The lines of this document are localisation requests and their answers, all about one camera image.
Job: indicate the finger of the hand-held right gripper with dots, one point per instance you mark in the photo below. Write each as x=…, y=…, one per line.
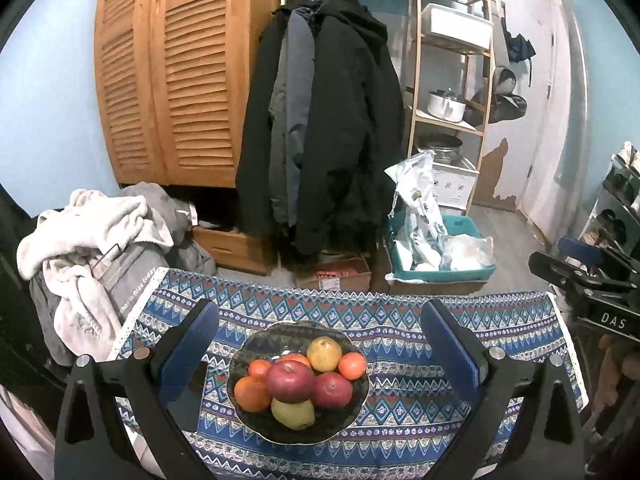
x=555, y=267
x=580, y=249

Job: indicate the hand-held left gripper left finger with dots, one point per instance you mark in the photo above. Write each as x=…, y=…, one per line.
x=192, y=345

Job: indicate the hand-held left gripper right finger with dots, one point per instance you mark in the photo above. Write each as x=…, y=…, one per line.
x=450, y=350

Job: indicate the small red-orange tangerine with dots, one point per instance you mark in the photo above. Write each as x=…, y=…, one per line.
x=352, y=366
x=258, y=367

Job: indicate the large orange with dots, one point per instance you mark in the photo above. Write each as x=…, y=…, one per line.
x=250, y=395

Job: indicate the red apple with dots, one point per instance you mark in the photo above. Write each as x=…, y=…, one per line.
x=289, y=381
x=334, y=391

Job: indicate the yellow apple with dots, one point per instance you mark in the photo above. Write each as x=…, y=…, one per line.
x=293, y=414

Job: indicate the yellow-green pear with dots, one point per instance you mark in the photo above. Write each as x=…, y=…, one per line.
x=324, y=353

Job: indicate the dark glass scalloped bowl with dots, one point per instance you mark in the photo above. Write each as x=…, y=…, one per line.
x=340, y=425

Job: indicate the person's right hand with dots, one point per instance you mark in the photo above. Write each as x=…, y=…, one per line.
x=610, y=370

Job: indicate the blue patterned tablecloth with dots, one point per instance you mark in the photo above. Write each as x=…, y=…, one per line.
x=400, y=320

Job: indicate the grey shoe rack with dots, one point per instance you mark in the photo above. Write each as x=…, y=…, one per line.
x=607, y=195

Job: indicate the teal plastic basket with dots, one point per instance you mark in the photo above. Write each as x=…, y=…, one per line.
x=440, y=275

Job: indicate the clear plastic bag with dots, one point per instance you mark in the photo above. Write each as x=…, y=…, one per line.
x=467, y=252

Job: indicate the wooden drawer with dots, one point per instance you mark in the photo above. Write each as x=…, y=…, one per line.
x=230, y=250

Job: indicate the pile of white grey laundry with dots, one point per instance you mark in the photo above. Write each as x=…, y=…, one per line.
x=125, y=265

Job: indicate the cardboard box with red label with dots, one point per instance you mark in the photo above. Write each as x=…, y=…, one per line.
x=335, y=277

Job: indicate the grey vertical panel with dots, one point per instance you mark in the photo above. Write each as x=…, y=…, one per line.
x=575, y=110

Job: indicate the white door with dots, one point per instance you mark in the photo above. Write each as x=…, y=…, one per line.
x=530, y=110

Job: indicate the white printed plastic bag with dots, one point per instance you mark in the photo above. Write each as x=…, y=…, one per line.
x=417, y=195

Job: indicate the steel pot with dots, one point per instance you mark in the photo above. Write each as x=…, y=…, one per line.
x=442, y=152

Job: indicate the dark hanging bags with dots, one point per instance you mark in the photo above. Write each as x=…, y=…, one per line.
x=505, y=105

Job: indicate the white fleece blanket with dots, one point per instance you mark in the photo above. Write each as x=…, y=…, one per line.
x=85, y=220

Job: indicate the pink cloth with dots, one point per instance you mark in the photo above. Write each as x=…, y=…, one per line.
x=25, y=435

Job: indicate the white cooking pot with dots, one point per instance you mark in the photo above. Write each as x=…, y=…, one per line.
x=445, y=107

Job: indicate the black jacket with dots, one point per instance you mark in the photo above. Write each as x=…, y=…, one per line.
x=257, y=150

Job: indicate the wooden shelf rack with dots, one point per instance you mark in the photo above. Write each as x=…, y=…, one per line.
x=415, y=60

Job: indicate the white storage box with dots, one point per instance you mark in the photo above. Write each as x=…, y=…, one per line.
x=455, y=27

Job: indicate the wooden louvered wardrobe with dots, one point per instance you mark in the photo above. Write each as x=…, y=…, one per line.
x=190, y=85

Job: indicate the grey jacket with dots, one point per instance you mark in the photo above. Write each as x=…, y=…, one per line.
x=292, y=95

